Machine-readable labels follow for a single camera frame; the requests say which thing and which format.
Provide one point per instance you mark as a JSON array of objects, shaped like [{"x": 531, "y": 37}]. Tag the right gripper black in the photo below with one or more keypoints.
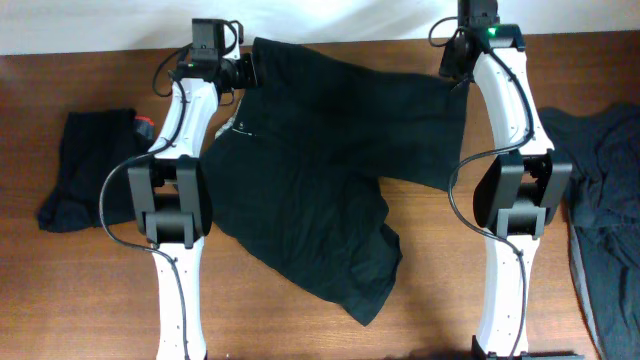
[{"x": 447, "y": 66}]

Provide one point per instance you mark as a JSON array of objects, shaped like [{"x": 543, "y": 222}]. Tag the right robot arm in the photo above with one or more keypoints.
[{"x": 521, "y": 190}]

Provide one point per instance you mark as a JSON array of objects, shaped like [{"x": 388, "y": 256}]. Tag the dark grey clothes pile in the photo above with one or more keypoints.
[{"x": 602, "y": 201}]

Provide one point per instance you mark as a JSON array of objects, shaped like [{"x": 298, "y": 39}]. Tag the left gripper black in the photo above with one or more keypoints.
[{"x": 249, "y": 73}]

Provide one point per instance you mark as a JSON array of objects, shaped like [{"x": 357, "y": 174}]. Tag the dark green shorts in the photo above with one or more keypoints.
[{"x": 294, "y": 175}]

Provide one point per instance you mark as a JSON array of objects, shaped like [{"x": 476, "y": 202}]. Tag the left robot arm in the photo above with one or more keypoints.
[{"x": 171, "y": 204}]

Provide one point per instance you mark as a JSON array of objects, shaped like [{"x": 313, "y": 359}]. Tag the folded black shorts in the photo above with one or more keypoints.
[{"x": 92, "y": 145}]

